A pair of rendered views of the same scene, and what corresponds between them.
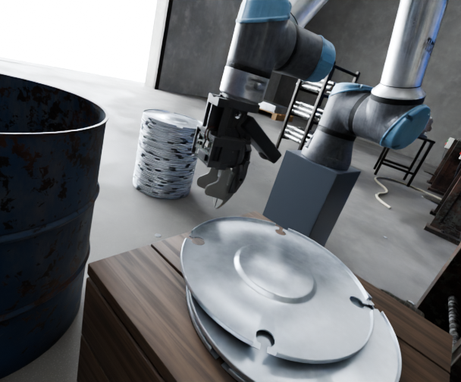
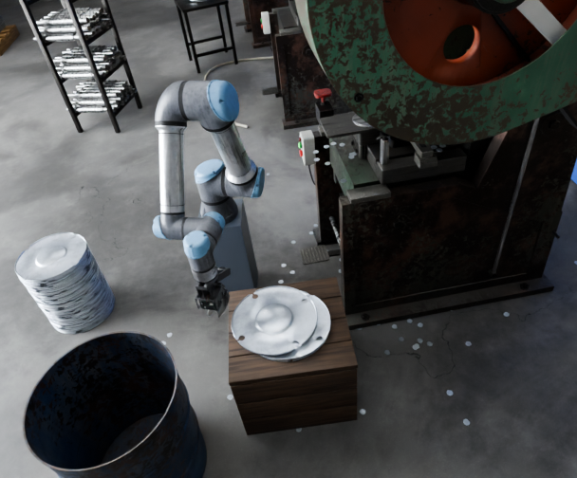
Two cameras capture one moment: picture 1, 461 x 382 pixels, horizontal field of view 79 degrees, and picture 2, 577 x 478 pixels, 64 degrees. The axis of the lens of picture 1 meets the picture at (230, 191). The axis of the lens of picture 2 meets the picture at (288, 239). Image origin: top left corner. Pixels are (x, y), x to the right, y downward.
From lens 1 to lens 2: 1.17 m
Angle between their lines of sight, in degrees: 36
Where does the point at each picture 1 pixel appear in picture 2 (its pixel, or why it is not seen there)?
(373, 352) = (320, 314)
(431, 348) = (332, 291)
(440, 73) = not seen: outside the picture
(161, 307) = (263, 367)
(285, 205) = (220, 257)
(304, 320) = (298, 326)
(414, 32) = (234, 156)
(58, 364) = (215, 435)
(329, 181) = (238, 230)
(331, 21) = not seen: outside the picture
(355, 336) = (313, 316)
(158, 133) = (64, 283)
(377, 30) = not seen: outside the picture
